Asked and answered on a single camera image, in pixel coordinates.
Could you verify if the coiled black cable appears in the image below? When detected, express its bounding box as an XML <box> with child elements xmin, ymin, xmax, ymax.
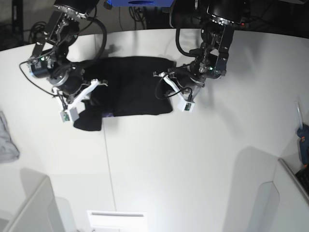
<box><xmin>28</xmin><ymin>21</ymin><xmax>49</xmax><ymax>44</ymax></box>

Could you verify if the blue glue gun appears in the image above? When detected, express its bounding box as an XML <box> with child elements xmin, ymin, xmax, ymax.
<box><xmin>295</xmin><ymin>101</ymin><xmax>309</xmax><ymax>167</ymax></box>

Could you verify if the white partition panel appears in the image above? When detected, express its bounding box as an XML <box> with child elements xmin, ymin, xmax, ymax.
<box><xmin>3</xmin><ymin>175</ymin><xmax>65</xmax><ymax>232</ymax></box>
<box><xmin>251</xmin><ymin>159</ymin><xmax>309</xmax><ymax>232</ymax></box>

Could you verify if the white slotted plate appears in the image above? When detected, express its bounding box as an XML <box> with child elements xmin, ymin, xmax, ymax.
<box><xmin>87</xmin><ymin>210</ymin><xmax>148</xmax><ymax>229</ymax></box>

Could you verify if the wrist white camera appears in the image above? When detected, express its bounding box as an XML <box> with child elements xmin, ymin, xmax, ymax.
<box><xmin>60</xmin><ymin>107</ymin><xmax>79</xmax><ymax>123</ymax></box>
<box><xmin>177</xmin><ymin>99</ymin><xmax>195</xmax><ymax>113</ymax></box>

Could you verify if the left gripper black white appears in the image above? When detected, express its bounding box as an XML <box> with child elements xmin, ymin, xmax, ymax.
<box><xmin>154</xmin><ymin>67</ymin><xmax>205</xmax><ymax>102</ymax></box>

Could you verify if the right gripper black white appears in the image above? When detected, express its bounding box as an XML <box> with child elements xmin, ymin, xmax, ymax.
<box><xmin>48</xmin><ymin>66</ymin><xmax>108</xmax><ymax>111</ymax></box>

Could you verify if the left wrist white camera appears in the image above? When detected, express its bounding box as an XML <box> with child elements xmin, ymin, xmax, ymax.
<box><xmin>177</xmin><ymin>99</ymin><xmax>195</xmax><ymax>113</ymax></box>

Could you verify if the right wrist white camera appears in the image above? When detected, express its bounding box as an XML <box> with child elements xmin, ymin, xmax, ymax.
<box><xmin>60</xmin><ymin>107</ymin><xmax>79</xmax><ymax>123</ymax></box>

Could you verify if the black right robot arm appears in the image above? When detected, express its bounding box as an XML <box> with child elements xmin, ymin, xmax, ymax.
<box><xmin>19</xmin><ymin>0</ymin><xmax>107</xmax><ymax>112</ymax></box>

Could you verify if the blue box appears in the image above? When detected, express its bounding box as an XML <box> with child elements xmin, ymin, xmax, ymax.
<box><xmin>111</xmin><ymin>0</ymin><xmax>174</xmax><ymax>7</ymax></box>

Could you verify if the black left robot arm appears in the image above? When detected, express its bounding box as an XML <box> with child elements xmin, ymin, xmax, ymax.
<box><xmin>154</xmin><ymin>0</ymin><xmax>247</xmax><ymax>101</ymax></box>

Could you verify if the black keyboard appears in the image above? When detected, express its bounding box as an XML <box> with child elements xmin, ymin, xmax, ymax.
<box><xmin>296</xmin><ymin>167</ymin><xmax>309</xmax><ymax>194</ymax></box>

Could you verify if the black T-shirt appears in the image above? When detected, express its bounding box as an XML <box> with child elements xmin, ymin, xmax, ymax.
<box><xmin>73</xmin><ymin>57</ymin><xmax>175</xmax><ymax>131</ymax></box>

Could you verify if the white right partition panel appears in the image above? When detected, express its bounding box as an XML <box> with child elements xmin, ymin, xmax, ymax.
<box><xmin>251</xmin><ymin>159</ymin><xmax>309</xmax><ymax>232</ymax></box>

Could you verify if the white left partition panel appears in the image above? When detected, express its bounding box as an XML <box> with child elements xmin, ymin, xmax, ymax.
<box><xmin>3</xmin><ymin>175</ymin><xmax>65</xmax><ymax>232</ymax></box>

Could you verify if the grey cloth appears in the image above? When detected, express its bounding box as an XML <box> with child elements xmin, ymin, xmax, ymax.
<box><xmin>0</xmin><ymin>111</ymin><xmax>20</xmax><ymax>163</ymax></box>

